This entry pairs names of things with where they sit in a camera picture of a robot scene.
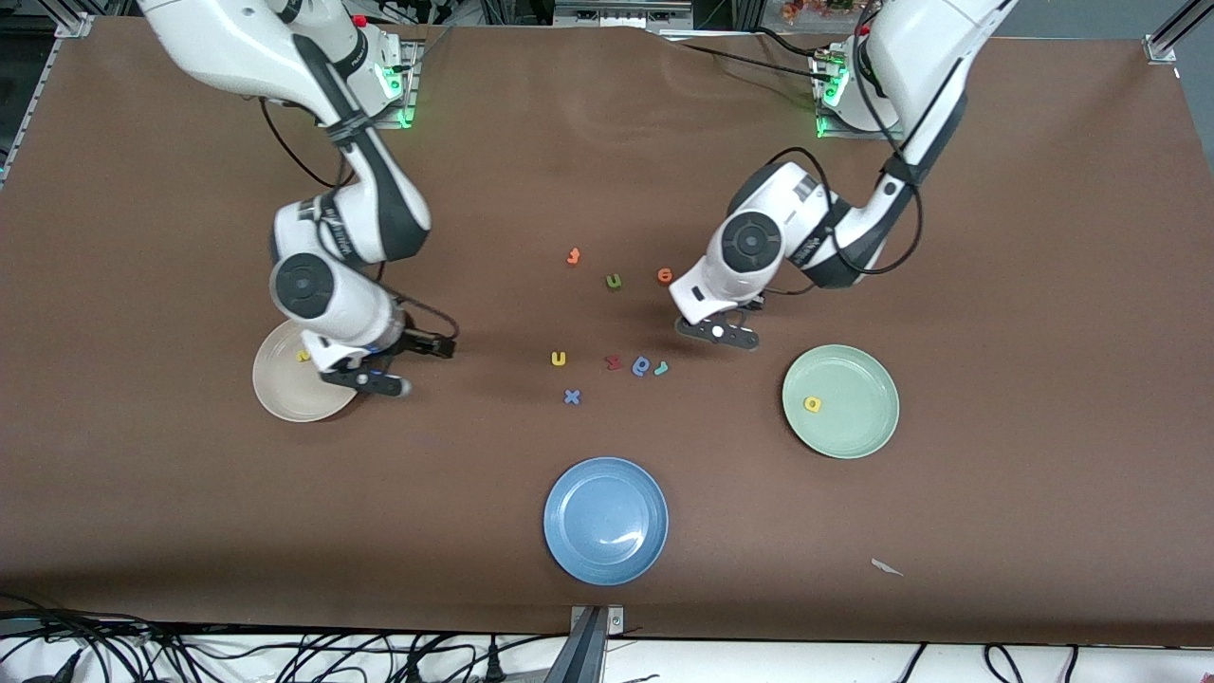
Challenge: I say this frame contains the beige round plate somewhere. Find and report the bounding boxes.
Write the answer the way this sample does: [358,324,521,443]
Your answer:
[252,318,361,423]

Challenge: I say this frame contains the green round plate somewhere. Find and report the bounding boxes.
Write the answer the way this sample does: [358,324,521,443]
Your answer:
[782,344,900,460]

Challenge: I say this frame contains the blue round plate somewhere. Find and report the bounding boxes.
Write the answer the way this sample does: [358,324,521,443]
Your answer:
[543,457,670,586]

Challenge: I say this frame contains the brown table cover sheet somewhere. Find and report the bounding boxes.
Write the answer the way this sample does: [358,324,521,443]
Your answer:
[0,17,1214,648]

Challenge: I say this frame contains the orange flower bunch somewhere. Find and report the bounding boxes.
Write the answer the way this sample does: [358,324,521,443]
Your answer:
[782,0,869,22]

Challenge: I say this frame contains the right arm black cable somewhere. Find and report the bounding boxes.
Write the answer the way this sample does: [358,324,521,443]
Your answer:
[258,95,463,360]

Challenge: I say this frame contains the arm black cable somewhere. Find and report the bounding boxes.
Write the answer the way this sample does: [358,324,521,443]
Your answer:
[258,95,463,360]
[754,0,923,297]

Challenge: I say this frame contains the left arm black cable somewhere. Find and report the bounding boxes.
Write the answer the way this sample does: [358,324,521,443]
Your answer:
[754,0,923,297]

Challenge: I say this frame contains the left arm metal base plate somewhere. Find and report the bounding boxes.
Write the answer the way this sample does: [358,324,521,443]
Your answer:
[814,46,902,141]

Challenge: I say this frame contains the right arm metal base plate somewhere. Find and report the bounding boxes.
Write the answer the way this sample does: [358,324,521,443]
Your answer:
[370,38,419,130]

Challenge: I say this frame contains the aluminium frame rail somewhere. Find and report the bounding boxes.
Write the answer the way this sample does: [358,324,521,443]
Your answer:
[553,0,696,29]

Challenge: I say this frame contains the metal bracket plate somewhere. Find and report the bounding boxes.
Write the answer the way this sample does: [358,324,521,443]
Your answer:
[570,604,626,636]

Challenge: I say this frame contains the dark aluminium post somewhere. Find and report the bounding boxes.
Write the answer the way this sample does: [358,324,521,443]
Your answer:
[545,607,608,683]

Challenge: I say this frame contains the grey cable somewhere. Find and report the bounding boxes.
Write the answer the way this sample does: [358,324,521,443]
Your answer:
[0,612,153,638]

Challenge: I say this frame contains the aluminium frame bar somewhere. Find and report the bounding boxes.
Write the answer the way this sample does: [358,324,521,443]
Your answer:
[0,11,94,186]
[1143,0,1214,65]

